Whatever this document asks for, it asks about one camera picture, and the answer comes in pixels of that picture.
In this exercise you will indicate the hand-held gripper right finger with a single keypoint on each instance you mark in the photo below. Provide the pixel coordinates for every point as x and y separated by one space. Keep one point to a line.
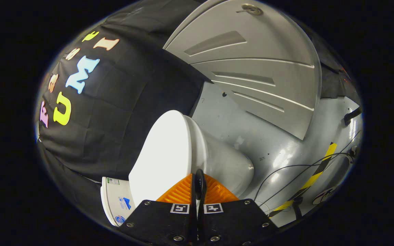
231 222

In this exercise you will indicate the grey ribbed plastic panel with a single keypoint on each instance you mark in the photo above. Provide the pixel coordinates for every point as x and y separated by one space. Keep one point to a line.
251 68

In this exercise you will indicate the round metal fitting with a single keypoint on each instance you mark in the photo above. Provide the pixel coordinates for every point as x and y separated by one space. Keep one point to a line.
252 9

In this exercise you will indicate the black bar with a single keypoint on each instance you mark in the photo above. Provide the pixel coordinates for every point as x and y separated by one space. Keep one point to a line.
351 115

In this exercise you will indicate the yellow black striped tape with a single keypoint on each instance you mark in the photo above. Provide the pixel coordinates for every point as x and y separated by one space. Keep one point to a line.
315 174

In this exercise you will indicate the white toilet bowl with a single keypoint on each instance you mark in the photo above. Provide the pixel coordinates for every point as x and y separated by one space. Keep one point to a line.
227 164

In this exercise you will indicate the black backdrop cloth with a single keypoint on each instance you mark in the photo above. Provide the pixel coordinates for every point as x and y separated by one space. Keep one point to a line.
115 119

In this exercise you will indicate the dark cloth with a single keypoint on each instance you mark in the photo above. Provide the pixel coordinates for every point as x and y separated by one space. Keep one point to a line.
337 82

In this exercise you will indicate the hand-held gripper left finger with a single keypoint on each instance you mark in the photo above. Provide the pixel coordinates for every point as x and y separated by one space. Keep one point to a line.
162 222

